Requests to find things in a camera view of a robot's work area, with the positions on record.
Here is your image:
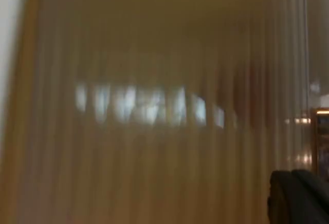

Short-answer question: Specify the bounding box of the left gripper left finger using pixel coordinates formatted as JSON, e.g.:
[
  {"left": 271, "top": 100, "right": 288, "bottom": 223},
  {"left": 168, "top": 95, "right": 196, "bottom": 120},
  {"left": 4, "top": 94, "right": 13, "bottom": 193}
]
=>
[{"left": 266, "top": 170, "right": 306, "bottom": 224}]

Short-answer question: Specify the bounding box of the cream lid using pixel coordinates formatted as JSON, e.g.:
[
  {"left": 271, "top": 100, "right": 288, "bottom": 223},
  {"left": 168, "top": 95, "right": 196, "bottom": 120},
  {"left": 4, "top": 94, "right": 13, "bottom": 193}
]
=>
[{"left": 0, "top": 0, "right": 329, "bottom": 224}]

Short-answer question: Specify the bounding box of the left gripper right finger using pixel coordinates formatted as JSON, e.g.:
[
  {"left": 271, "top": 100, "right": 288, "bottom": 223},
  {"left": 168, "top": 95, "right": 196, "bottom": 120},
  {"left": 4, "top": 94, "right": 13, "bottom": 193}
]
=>
[{"left": 291, "top": 169, "right": 329, "bottom": 224}]

